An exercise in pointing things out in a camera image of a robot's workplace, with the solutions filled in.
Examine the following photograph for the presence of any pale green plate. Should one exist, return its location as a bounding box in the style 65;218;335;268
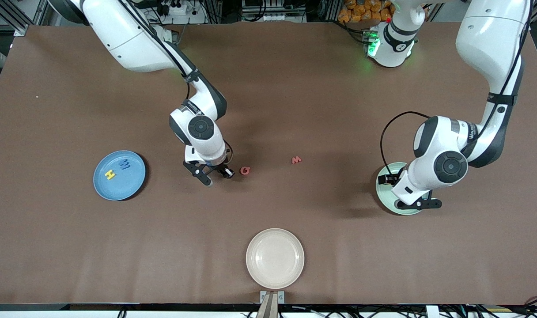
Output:
376;162;424;216

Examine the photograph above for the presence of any blue plate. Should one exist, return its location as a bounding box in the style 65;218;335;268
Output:
93;151;146;201

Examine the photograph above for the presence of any beige plate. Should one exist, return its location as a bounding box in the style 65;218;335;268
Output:
246;228;305;290

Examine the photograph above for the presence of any white power strip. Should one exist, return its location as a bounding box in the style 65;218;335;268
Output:
156;0;207;25

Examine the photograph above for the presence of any white electronics box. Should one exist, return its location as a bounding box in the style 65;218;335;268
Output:
242;0;295;22

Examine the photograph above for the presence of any orange fruit pile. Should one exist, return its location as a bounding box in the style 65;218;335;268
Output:
338;0;395;23

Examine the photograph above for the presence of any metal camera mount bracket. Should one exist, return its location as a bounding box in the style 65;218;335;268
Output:
256;290;286;318

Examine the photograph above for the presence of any aluminium frame with foot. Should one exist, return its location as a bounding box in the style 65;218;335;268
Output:
0;0;44;37

